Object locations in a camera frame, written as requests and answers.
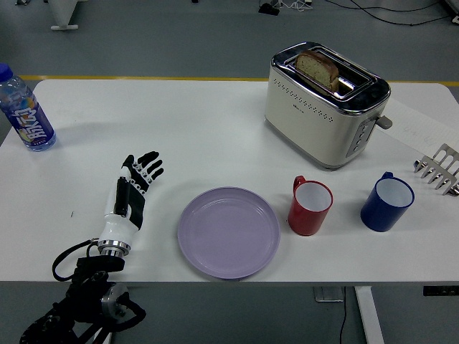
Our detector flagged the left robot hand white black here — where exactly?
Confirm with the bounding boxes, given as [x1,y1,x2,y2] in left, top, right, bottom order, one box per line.
[98,150,165,249]

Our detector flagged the purple plate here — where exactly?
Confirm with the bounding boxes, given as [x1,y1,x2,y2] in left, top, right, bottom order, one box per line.
[176,186,281,281]

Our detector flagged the blue-capped drink bottle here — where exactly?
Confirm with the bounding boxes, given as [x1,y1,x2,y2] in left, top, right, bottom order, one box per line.
[0,62,57,152]

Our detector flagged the red mug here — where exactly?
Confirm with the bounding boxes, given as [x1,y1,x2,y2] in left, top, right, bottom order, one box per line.
[287,175,334,237]

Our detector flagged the white furniture foot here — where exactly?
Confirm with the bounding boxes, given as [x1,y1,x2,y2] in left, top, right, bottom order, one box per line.
[49,0,80,32]

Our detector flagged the cream and chrome toaster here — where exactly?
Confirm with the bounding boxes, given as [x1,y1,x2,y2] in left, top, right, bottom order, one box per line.
[264,42,394,171]

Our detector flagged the grey box under table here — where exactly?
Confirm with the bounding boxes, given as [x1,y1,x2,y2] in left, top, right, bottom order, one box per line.
[313,286,346,302]

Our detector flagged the bread slice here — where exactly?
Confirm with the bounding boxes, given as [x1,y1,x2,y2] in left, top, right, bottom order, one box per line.
[295,49,340,92]

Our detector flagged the blue mug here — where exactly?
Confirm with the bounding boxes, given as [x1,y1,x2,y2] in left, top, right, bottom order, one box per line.
[360,171,416,233]

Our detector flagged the white table leg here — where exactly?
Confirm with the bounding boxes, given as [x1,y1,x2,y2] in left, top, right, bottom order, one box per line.
[354,286,385,344]

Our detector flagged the white paper sheet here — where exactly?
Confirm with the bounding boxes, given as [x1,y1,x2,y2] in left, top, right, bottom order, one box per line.
[374,95,459,156]

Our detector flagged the metal toast rack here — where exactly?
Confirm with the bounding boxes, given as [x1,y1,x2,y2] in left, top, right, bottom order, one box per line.
[413,143,459,197]

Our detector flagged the black table control panel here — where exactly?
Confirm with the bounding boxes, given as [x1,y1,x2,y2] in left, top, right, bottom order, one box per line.
[422,285,459,297]

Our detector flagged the black cable under table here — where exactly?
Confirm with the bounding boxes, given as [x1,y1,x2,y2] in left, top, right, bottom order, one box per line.
[336,300,348,344]

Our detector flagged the white wire bundle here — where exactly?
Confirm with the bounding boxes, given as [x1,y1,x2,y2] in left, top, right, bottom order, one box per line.
[278,0,313,11]

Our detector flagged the black floor cable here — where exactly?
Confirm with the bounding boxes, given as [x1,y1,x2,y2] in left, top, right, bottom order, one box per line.
[348,0,459,28]

